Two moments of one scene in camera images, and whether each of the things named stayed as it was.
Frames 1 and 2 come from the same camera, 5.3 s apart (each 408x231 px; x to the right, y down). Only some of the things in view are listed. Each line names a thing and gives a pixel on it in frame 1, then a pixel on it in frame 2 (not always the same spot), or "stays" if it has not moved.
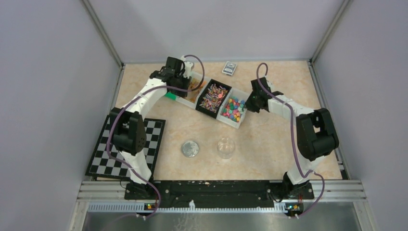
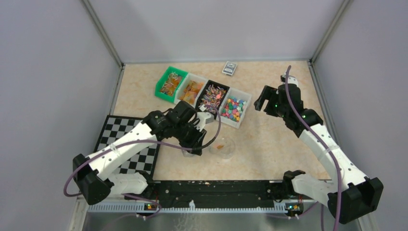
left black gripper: (186, 81) -> (198, 138)
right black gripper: (248, 105) -> (265, 95)
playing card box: (229, 68) stays
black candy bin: (211, 100) stays
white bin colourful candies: (233, 109) stays
